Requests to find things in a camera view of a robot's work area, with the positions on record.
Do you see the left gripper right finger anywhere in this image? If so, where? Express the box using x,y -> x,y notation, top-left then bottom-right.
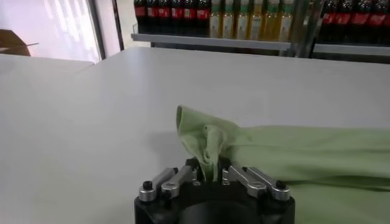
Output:
218,156 -> 292,201

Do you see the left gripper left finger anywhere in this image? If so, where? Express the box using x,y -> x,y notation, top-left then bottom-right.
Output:
138,156 -> 202,202

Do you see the green polo shirt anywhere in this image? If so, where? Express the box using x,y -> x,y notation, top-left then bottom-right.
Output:
175,105 -> 390,224

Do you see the grey metal shelf rack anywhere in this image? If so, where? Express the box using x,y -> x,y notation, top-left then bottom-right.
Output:
304,0 -> 390,64
130,0 -> 308,58

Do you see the yellow drink bottle white cap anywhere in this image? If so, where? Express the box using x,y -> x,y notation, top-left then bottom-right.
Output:
235,0 -> 251,41
249,0 -> 264,41
278,0 -> 295,43
263,0 -> 280,42
209,0 -> 224,40
222,0 -> 237,40

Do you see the red-cap cola bottle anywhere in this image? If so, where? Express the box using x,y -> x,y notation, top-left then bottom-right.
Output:
183,0 -> 197,37
196,0 -> 211,37
158,0 -> 172,35
384,0 -> 390,46
170,0 -> 185,36
350,0 -> 369,46
319,0 -> 336,45
133,0 -> 147,35
146,0 -> 160,35
367,0 -> 386,46
335,0 -> 352,45

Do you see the black window frame pole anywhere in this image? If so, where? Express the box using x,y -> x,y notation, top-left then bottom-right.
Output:
111,0 -> 126,52

